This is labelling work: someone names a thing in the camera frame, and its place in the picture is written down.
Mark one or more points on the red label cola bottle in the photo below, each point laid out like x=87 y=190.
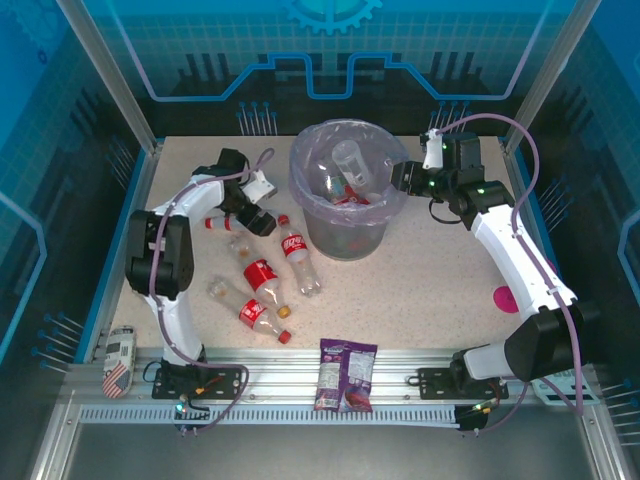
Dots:
x=252 y=312
x=350 y=162
x=295 y=245

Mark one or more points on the cola bottle orange cap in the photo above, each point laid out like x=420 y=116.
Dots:
x=260 y=272

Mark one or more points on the purple plastic bin liner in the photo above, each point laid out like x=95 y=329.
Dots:
x=300 y=170

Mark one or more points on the grey plastic bin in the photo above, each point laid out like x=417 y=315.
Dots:
x=340 y=245

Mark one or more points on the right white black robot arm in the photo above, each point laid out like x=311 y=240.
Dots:
x=515 y=270

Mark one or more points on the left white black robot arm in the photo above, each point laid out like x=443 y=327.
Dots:
x=170 y=320

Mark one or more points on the pink disc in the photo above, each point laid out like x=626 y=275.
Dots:
x=502 y=300

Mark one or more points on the purple snack packet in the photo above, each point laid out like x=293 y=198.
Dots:
x=345 y=375

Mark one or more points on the flag print pouch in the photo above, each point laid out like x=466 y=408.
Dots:
x=120 y=365

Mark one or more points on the teal calculator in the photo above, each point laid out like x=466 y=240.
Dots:
x=550 y=392

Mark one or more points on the metal front panel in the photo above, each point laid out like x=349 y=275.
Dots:
x=320 y=455

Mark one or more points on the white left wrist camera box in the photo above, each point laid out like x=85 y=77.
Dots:
x=260 y=187

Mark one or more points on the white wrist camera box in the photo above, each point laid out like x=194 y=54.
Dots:
x=431 y=155
x=260 y=187

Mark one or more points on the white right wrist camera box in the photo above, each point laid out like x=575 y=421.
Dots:
x=431 y=155

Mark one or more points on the right aluminium side rail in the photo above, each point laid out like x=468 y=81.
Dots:
x=515 y=170

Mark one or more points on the aluminium side rail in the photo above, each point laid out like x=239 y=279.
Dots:
x=515 y=170
x=142 y=185

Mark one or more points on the left aluminium side rail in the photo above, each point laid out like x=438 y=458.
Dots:
x=142 y=185

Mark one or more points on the aluminium front rail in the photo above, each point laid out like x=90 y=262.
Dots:
x=280 y=372

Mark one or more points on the right aluminium frame post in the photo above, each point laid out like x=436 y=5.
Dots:
x=550 y=75

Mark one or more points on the aluminium frame post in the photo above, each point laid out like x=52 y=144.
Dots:
x=110 y=75
x=550 y=75

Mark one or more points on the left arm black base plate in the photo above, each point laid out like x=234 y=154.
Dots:
x=225 y=382

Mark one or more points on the left aluminium frame post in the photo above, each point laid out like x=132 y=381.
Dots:
x=110 y=75

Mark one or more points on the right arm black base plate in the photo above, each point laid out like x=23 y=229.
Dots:
x=432 y=382

